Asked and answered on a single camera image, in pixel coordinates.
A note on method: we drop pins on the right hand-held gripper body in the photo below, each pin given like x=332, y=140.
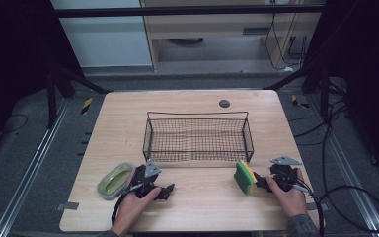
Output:
x=284, y=176

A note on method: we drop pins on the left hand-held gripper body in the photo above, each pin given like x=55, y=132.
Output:
x=143, y=179

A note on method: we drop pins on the green and yellow sponge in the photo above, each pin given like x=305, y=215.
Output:
x=245, y=177

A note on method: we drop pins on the green oval soap dish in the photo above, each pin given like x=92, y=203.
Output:
x=115, y=181

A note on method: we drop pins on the person's right hand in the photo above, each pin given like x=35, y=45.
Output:
x=288, y=197

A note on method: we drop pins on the person's left hand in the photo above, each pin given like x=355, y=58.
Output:
x=131, y=205

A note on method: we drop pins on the grey tape piece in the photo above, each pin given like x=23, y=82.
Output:
x=316, y=206
x=67, y=206

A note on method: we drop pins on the yellow and black tape strip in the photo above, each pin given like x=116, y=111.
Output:
x=86, y=105
x=298, y=102

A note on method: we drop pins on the grey round table grommet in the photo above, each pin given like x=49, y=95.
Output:
x=224, y=103

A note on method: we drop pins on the black metal stand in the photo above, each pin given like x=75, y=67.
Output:
x=312, y=82
x=59, y=89

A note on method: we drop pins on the white cabinet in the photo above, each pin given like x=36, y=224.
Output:
x=105, y=36

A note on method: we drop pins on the light wooden desk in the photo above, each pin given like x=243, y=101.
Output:
x=210, y=28

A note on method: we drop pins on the aluminium floor rail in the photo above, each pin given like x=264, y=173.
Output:
x=33, y=161
x=348, y=168

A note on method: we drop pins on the black metal frame bar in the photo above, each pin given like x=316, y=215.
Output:
x=184, y=11

